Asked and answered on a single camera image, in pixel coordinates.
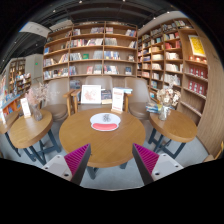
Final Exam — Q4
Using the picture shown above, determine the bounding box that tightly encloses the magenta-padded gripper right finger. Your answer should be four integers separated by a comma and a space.
131, 142, 184, 186

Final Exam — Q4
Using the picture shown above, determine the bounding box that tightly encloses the beige wooden-armed chair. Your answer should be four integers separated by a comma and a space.
42, 78, 73, 123
123, 76, 152, 121
69, 75, 132, 113

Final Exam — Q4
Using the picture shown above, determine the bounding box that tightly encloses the colourful book display stand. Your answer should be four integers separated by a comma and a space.
0, 74, 23, 116

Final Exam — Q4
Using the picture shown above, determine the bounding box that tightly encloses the white and red table sign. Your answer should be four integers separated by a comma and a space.
110, 87, 125, 115

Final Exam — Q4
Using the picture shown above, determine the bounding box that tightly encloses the glass vase with dried flowers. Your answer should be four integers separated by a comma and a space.
156, 74, 182, 122

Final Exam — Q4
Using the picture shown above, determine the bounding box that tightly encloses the small white card sign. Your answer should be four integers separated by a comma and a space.
19, 97, 32, 119

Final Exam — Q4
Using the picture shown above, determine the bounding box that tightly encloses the tall angled wooden bookshelf unit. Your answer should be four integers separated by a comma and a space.
136, 19, 210, 118

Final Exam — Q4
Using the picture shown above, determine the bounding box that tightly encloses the stack of colourful books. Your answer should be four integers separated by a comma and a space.
145, 101, 161, 115

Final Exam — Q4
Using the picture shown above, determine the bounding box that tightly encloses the round wooden side table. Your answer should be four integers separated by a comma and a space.
7, 109, 63, 167
147, 109, 199, 160

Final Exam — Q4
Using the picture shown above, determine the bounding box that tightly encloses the white hanging ceiling sign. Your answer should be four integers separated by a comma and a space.
18, 21, 52, 39

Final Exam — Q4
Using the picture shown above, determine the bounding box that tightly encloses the yellow poster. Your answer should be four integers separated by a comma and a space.
188, 34, 208, 59

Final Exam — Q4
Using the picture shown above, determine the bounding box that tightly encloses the white mouse pad, red rest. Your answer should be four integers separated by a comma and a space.
89, 112, 122, 132

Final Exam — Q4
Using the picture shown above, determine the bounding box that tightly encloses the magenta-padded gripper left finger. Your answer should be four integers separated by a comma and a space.
40, 142, 92, 186

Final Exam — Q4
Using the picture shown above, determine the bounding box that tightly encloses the white floral print card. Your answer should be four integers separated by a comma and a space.
80, 84, 102, 105

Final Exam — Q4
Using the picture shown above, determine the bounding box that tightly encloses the small distant bookshelf unit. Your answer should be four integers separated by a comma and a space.
8, 58, 33, 96

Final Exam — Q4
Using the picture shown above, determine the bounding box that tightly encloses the glass vase with pink flowers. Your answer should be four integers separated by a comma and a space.
25, 81, 51, 122

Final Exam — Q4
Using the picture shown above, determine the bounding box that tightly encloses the dark blue book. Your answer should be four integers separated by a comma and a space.
100, 89, 113, 105

